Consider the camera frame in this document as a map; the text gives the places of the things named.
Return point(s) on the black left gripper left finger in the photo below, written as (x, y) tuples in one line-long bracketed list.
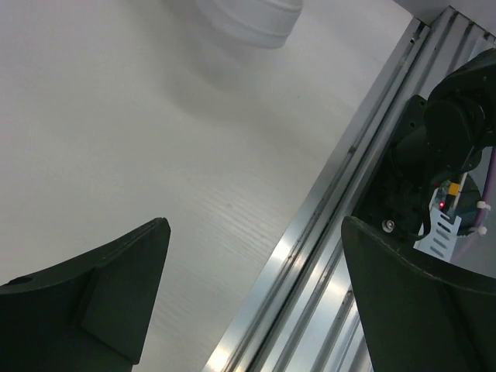
[(89, 313)]

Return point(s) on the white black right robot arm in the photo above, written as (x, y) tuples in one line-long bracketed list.
[(436, 139)]

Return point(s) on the white leather sneaker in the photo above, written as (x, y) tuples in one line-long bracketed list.
[(265, 24)]

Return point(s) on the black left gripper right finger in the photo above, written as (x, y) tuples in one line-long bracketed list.
[(418, 313)]

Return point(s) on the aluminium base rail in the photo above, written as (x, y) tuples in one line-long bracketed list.
[(301, 313)]

